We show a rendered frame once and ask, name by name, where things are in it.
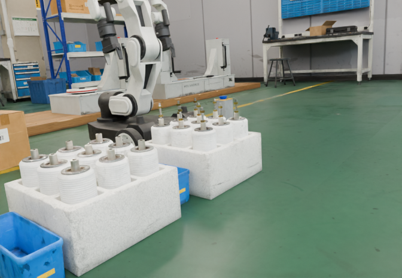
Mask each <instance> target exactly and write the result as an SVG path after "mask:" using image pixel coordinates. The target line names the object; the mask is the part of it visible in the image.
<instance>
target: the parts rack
mask: <svg viewBox="0 0 402 278"><path fill-rule="evenodd" d="M50 2H51V0H50V1H49V3H48V7H47V11H46V12H45V8H44V0H39V3H40V7H41V14H42V22H43V27H44V34H45V41H46V46H47V53H48V61H49V65H50V73H51V79H55V78H56V77H57V75H58V73H59V70H60V67H61V65H62V62H63V59H65V65H66V73H67V78H68V80H67V81H66V82H68V84H66V87H69V89H74V88H80V87H90V86H95V85H99V83H100V81H91V82H85V83H72V78H71V70H70V65H69V59H70V58H84V57H104V55H103V51H91V52H71V53H68V49H67V45H66V36H65V28H64V23H91V24H98V22H97V21H96V20H94V19H92V17H91V15H90V14H80V13H63V12H62V7H61V2H60V0H56V3H57V10H58V14H53V15H51V16H46V15H47V12H48V9H49V6H50ZM47 22H59V23H60V31H61V36H62V41H61V40H60V38H59V37H58V36H57V35H56V33H55V32H54V30H53V29H52V28H51V27H50V25H49V24H48V23H47ZM114 24H115V25H123V27H124V37H125V38H128V36H127V28H126V24H125V21H124V18H123V16H115V19H114ZM47 25H48V27H49V28H50V29H51V31H52V32H53V33H54V34H55V36H56V37H57V38H58V40H59V41H60V42H61V44H62V45H63V48H62V49H57V50H51V47H50V40H49V35H48V27H47ZM58 50H63V52H64V53H59V54H51V52H52V51H58ZM53 59H62V61H61V63H60V66H59V68H58V70H57V73H56V76H55V74H54V67H53Z"/></svg>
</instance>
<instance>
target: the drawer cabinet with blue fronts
mask: <svg viewBox="0 0 402 278"><path fill-rule="evenodd" d="M10 63H11V70H12V74H13V80H14V87H15V91H16V98H17V99H16V102H22V101H27V100H31V96H30V92H29V87H28V84H27V81H31V78H30V77H40V76H41V74H40V69H39V63H38V61H31V62H10ZM0 75H1V81H2V88H3V91H11V87H10V80H9V77H8V70H7V68H5V67H4V66H3V65H0ZM4 98H7V102H14V100H13V97H12V94H11V93H4Z"/></svg>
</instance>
